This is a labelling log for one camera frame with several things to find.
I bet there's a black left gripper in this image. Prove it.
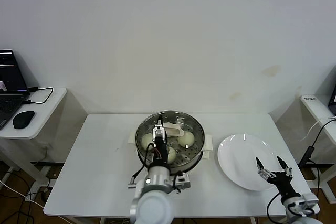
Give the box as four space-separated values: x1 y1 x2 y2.
152 114 169 163

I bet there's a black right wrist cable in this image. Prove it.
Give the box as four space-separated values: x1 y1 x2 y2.
266 192 286 223

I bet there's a black computer mouse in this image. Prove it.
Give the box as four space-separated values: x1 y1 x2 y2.
12 111 35 130

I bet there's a black laptop edge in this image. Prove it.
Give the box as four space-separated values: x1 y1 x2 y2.
328 81 336 116

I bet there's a white round plate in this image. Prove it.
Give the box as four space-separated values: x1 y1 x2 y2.
217 134 284 192

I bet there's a black open laptop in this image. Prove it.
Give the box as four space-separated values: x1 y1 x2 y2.
0 49 31 130

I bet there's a black floor power adapter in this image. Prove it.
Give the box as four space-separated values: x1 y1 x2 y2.
39 186 51 201

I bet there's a black laptop cable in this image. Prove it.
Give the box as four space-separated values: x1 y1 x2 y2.
22 87 54 104

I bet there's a white floor cable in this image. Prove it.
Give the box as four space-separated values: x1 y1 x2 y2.
0 178 45 208

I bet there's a white steamed baozi bun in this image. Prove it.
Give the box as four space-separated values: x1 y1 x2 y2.
167 147 176 164
178 131 195 148
141 133 155 150

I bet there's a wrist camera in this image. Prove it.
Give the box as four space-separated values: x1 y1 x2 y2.
174 173 191 190
293 193 320 217

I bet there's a white side table with label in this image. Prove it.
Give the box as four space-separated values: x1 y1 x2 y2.
300 94 336 204

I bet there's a round glass pot lid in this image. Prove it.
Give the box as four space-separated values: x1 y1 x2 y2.
135 110 206 154

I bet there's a black cable with adapter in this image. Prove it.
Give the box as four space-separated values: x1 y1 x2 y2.
300 119 336 168

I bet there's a stainless steel steamer basket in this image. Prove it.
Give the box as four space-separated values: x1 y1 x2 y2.
135 110 206 173

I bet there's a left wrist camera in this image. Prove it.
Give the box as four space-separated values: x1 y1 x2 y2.
174 173 191 190

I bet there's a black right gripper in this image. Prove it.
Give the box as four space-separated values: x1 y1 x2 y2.
255 155 302 201

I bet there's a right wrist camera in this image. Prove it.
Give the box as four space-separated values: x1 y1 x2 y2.
293 193 320 217

